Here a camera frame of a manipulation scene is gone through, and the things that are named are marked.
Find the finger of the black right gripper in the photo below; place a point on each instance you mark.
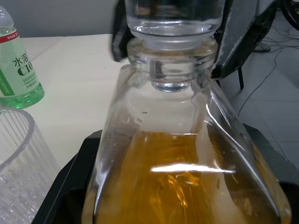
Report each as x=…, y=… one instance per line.
x=243, y=35
x=119, y=44

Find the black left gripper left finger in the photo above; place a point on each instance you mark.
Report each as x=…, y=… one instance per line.
x=70, y=186

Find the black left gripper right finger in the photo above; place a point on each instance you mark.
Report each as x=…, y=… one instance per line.
x=288, y=177

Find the clear glass bottle stopper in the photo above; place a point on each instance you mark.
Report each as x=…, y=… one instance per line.
x=172, y=21

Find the square glass bottle amber liquid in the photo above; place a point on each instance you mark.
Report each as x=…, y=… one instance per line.
x=177, y=168

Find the clear ribbed drinking glass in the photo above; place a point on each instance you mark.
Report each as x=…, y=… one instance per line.
x=21, y=177

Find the green plastic juice bottle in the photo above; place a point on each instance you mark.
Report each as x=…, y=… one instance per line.
x=16, y=70

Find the black chair leg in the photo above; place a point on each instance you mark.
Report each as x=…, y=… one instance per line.
x=240, y=78

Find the black chair base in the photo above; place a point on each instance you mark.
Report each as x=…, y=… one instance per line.
x=290, y=11

